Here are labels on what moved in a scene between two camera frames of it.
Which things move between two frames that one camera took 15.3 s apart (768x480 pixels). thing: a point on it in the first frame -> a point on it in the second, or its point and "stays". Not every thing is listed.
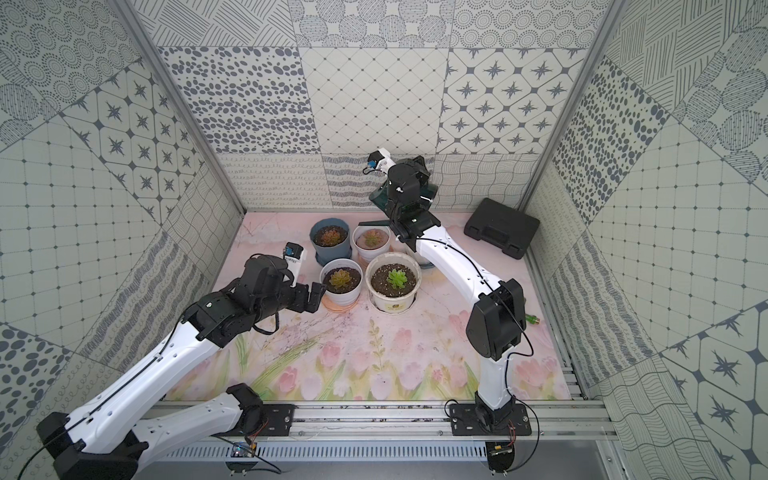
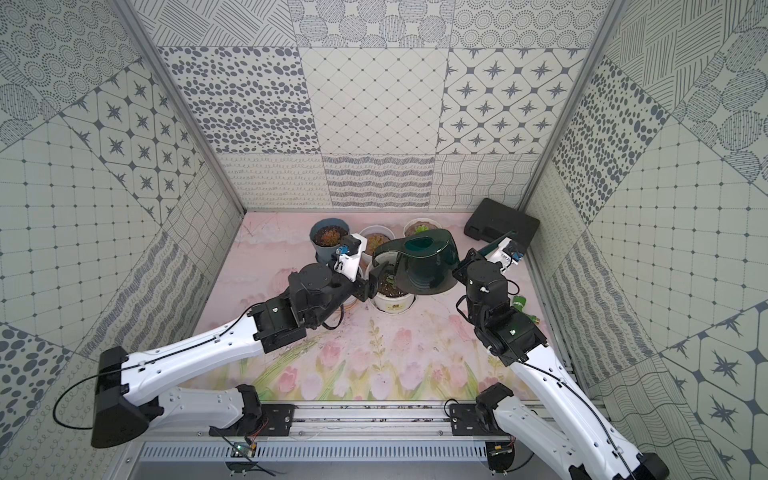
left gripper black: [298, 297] -> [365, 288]
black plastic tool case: [503, 226] stays
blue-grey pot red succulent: [330, 238] stays
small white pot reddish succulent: [370, 240] stays
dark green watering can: [406, 199] -> [428, 260]
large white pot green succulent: [392, 280] stays
